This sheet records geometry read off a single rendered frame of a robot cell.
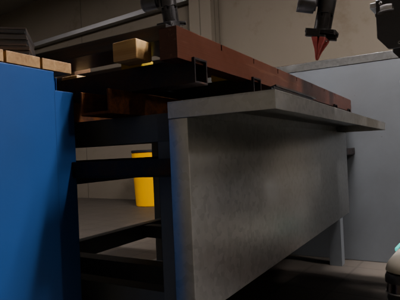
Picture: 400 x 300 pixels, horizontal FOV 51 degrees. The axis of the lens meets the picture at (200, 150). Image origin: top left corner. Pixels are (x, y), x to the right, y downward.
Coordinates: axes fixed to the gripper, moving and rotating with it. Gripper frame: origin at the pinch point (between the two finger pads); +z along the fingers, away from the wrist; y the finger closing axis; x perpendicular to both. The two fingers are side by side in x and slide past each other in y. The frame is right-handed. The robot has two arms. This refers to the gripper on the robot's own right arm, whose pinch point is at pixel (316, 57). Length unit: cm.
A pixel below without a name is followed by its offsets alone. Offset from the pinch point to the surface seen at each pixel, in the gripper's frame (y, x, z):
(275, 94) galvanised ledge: 17, -85, 19
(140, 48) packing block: -13, -80, 14
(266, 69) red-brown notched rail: -3.7, -35.3, 10.0
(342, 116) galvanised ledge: 19.0, -37.6, 19.6
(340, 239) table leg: 10, 68, 76
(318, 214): 11, -5, 52
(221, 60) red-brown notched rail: -4, -63, 12
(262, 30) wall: -143, 292, -69
